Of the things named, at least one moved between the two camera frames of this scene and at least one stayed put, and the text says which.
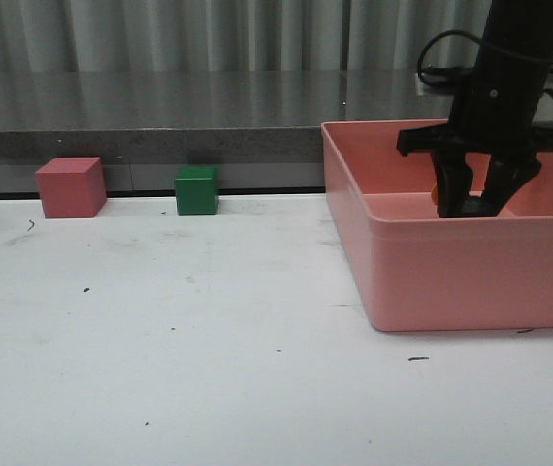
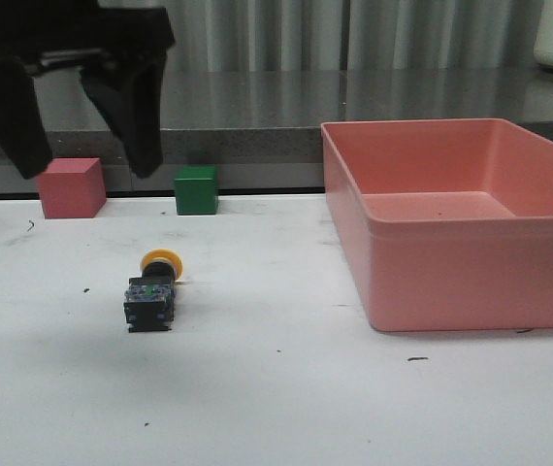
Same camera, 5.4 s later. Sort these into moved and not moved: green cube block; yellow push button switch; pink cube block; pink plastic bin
Moved: yellow push button switch
Not moved: pink cube block; green cube block; pink plastic bin
